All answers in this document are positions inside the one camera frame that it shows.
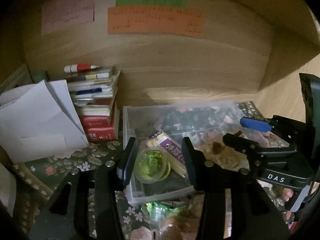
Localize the green jelly cup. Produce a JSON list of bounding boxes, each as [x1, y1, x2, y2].
[[133, 147, 171, 184]]

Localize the orange paper note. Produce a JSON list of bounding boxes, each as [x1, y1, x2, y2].
[[107, 5, 204, 38]]

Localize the green pea snack bag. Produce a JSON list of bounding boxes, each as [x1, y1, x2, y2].
[[140, 200, 189, 222]]

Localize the rice cracker stick pack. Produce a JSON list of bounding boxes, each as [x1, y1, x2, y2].
[[146, 130, 187, 178]]

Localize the person's hand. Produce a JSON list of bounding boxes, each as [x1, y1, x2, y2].
[[281, 188, 294, 202]]

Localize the stack of books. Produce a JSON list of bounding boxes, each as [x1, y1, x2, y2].
[[66, 66, 120, 142]]

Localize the clear plastic storage box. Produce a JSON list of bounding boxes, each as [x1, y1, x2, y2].
[[123, 100, 288, 206]]

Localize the floral green tablecloth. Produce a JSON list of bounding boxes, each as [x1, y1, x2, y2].
[[10, 101, 301, 240]]

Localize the cream ceramic mug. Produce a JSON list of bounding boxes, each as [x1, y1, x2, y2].
[[0, 164, 17, 217]]

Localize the white paper sheets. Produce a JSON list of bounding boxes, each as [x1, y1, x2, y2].
[[1, 80, 89, 164]]

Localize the pink paper note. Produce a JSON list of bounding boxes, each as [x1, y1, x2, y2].
[[41, 0, 94, 35]]

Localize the red white marker pen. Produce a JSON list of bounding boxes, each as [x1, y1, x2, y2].
[[63, 64, 100, 73]]

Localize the round bun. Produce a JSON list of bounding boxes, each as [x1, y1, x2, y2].
[[195, 137, 249, 171]]

